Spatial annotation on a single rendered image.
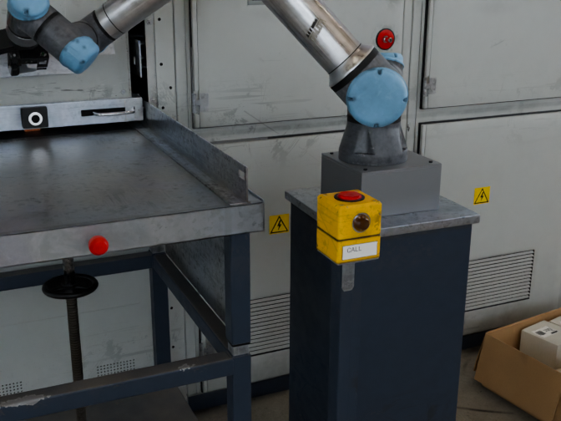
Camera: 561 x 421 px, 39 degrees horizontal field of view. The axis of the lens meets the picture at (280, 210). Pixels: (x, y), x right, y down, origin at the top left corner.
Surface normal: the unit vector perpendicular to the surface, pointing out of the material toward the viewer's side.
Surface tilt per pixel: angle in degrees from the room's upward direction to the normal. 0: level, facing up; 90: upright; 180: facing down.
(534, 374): 75
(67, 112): 90
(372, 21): 90
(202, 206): 0
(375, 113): 95
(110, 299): 90
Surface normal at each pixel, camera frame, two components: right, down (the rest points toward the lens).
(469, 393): 0.00, -0.95
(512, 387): -0.83, -0.04
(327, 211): -0.91, 0.12
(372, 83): 0.00, 0.39
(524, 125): 0.40, 0.29
